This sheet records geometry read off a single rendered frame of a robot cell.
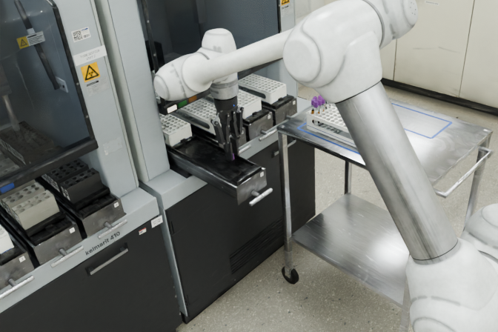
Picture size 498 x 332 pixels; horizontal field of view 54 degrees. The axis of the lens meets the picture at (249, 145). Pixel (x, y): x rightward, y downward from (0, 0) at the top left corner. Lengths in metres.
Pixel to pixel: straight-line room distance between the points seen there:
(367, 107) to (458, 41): 2.69
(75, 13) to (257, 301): 1.43
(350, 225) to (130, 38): 1.22
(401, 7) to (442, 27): 2.59
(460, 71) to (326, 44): 2.82
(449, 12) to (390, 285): 2.14
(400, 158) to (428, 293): 0.28
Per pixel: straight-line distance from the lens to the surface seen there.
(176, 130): 1.78
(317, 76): 0.92
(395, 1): 1.06
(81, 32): 1.48
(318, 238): 2.13
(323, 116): 1.75
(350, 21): 0.96
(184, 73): 1.35
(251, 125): 1.88
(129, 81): 1.59
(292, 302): 2.26
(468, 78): 3.68
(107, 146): 1.61
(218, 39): 1.46
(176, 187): 1.73
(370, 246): 2.11
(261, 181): 1.63
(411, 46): 3.79
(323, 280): 2.35
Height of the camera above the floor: 1.72
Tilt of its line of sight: 32 degrees down
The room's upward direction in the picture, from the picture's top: 5 degrees counter-clockwise
